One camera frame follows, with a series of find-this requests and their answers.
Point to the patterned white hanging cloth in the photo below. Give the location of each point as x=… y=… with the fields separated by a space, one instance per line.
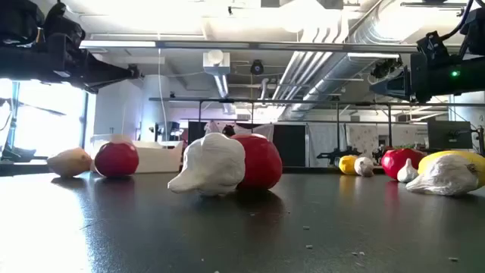
x=362 y=138

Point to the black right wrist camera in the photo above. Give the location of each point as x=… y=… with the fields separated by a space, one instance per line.
x=432 y=45

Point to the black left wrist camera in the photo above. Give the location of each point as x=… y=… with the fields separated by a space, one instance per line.
x=64 y=22

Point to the person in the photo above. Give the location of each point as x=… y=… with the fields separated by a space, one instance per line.
x=228 y=130

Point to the pinkish white draped cloth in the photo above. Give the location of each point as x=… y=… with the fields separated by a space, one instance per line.
x=265 y=130

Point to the small white garlic bulb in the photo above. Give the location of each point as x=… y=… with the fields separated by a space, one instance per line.
x=407 y=173

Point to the dark object by window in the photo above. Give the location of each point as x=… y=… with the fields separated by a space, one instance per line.
x=17 y=153

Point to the black background panel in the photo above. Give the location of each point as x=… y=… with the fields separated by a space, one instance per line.
x=291 y=146

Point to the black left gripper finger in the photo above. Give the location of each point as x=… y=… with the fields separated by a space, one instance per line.
x=104 y=66
x=102 y=80

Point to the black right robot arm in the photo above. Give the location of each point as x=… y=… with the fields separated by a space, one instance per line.
x=470 y=76

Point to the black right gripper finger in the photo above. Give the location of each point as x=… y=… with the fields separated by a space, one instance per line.
x=398 y=81
x=399 y=93

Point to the silver overhead frame rail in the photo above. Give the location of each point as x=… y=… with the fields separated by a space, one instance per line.
x=227 y=45

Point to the white plastic basket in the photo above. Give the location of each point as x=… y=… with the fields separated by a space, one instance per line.
x=159 y=157

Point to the off-white garlic bulb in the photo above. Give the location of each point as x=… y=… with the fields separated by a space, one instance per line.
x=443 y=176
x=365 y=167

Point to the silver spiral ventilation duct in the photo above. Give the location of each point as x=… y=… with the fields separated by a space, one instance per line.
x=333 y=83

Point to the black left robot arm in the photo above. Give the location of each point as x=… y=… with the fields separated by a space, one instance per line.
x=19 y=57

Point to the black background robot arm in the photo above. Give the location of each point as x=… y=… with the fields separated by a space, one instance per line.
x=329 y=153

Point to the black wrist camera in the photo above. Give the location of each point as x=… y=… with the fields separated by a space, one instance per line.
x=64 y=22
x=432 y=45

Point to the yellow lemon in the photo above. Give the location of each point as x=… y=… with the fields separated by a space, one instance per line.
x=346 y=165
x=470 y=157

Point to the white ceiling vent box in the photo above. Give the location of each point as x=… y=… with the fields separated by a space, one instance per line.
x=216 y=60

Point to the dark background monitor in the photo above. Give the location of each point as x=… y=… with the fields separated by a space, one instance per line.
x=449 y=134

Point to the black ceiling spotlight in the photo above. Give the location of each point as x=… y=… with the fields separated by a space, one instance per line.
x=386 y=68

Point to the black table mat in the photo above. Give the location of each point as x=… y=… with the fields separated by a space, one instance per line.
x=242 y=235

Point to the black background desk equipment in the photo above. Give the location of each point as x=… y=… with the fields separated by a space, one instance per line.
x=166 y=130

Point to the plain white hanging cloth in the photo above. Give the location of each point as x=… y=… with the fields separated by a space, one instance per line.
x=324 y=140

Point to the white ceiling pipe bundle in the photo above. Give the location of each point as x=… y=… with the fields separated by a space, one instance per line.
x=322 y=38

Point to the large red apple toy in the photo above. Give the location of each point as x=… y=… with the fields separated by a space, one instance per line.
x=265 y=163

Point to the black metal rack frame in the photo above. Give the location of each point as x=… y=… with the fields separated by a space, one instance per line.
x=389 y=125

